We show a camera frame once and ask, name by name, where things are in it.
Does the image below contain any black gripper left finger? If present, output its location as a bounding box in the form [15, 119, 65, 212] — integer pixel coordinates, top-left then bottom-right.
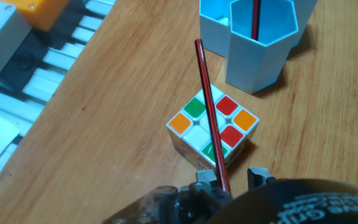
[196, 169, 220, 190]

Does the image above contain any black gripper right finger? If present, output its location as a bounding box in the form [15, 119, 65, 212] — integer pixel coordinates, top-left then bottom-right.
[247, 167, 276, 189]

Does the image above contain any red black striped pencil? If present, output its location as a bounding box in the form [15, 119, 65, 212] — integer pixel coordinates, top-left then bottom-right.
[194, 38, 231, 194]
[250, 0, 262, 41]

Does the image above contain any white blue hexagonal pen holder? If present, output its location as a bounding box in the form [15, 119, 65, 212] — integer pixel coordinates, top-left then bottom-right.
[199, 0, 319, 95]

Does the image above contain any white Rubik's cube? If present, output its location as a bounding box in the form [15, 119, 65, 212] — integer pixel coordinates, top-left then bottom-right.
[165, 88, 260, 171]

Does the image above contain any white box red button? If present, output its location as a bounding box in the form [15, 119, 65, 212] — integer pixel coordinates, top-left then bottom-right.
[0, 2, 32, 77]

